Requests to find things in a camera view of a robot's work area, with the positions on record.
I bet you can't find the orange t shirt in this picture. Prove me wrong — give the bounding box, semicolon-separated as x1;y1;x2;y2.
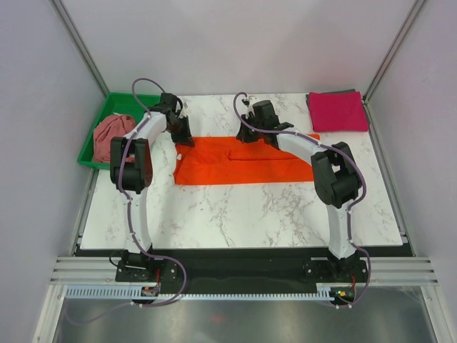
174;136;314;186

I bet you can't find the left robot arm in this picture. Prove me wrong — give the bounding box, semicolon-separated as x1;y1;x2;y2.
110;92;194;282

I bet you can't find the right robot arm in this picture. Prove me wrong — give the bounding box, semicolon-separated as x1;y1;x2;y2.
234;92;371;283

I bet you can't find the green plastic bin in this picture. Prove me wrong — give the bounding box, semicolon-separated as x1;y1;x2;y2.
77;92;145;170

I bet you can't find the dusty pink t shirt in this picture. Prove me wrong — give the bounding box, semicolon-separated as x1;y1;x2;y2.
92;113;136;164

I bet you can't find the folded magenta t shirt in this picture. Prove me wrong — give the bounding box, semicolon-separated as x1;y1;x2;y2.
308;92;368;132

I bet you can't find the folded grey t shirt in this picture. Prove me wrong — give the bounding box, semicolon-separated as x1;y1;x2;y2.
306;89;360;108

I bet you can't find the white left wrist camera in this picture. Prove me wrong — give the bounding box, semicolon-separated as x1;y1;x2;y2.
176;98;188;118

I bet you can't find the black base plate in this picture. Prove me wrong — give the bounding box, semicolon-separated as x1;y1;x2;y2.
76;244;413;293

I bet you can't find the left aluminium frame post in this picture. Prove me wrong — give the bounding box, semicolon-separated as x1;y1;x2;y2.
49;0;109;97

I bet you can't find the aluminium frame post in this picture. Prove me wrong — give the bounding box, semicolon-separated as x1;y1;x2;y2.
362;0;428;103
49;0;109;97

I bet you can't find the white slotted cable duct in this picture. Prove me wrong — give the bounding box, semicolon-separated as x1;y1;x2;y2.
66;282;358;300

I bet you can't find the right aluminium frame post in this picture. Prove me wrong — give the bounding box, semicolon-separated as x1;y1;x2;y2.
362;0;428;103

